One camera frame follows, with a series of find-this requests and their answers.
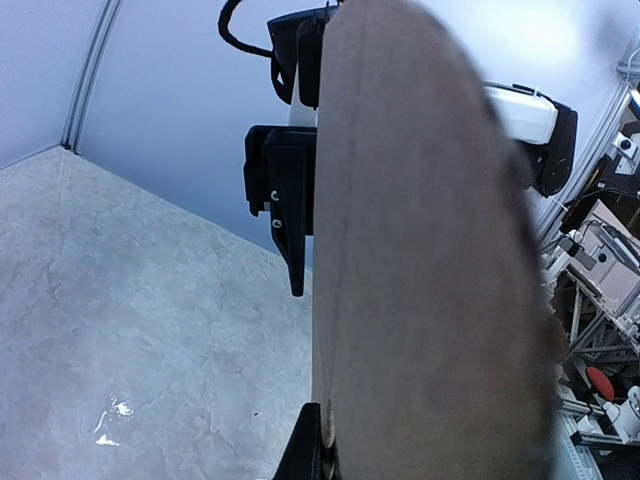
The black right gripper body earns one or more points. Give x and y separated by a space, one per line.
255 170

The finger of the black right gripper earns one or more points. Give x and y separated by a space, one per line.
289 156

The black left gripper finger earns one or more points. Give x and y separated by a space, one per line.
302 457

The brown cardboard box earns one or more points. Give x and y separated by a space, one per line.
433 357

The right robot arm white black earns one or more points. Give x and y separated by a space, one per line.
545 129

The red round object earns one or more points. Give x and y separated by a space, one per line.
600 383

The background lab equipment clutter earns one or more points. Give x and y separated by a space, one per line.
591 278

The right aluminium frame post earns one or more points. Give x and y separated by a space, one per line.
78 108

